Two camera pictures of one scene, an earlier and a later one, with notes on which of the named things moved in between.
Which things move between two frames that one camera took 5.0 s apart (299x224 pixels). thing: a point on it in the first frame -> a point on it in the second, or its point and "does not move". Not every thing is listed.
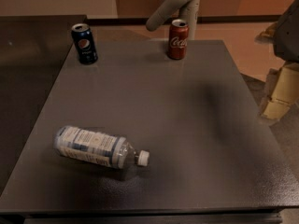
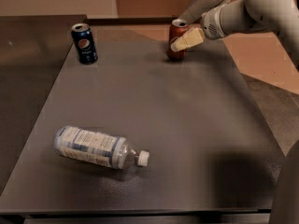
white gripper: x=289 y=36 -> x=211 y=24
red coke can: x=178 y=35 does not move
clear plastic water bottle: x=98 y=147 does not move
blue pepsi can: x=84 y=44 does not move
